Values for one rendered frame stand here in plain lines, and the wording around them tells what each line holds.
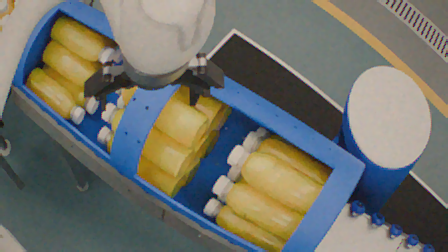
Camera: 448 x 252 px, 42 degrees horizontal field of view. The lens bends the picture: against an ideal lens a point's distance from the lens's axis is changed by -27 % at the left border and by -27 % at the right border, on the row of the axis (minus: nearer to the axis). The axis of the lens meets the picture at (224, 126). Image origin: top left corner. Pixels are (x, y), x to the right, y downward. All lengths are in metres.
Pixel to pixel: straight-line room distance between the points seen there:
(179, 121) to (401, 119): 0.57
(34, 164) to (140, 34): 2.12
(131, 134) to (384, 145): 0.59
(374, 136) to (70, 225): 1.41
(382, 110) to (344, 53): 1.25
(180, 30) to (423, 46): 2.47
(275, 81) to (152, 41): 1.97
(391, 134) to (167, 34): 1.06
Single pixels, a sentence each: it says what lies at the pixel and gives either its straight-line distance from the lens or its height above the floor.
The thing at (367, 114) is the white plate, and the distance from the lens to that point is 1.68.
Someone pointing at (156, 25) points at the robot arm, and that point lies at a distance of 0.68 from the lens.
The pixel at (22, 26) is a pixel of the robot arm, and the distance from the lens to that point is 0.79.
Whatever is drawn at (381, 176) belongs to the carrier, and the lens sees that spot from 1.71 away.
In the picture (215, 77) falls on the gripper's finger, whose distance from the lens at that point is 0.99.
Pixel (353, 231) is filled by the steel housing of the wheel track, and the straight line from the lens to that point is 1.70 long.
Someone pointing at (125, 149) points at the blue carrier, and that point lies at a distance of 1.47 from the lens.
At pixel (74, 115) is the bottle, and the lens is 1.64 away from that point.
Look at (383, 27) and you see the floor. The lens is 3.06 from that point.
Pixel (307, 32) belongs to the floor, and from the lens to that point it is 2.94.
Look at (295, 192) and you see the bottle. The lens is 1.42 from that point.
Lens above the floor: 2.55
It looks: 69 degrees down
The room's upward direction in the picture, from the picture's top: 3 degrees clockwise
